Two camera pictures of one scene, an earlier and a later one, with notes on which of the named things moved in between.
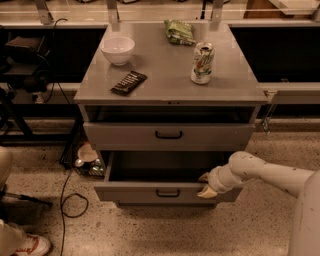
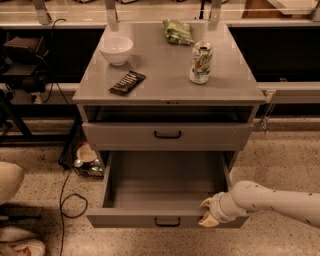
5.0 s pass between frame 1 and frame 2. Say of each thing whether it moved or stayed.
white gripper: moved
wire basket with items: stayed
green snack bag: stayed
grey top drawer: stayed
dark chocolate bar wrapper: stayed
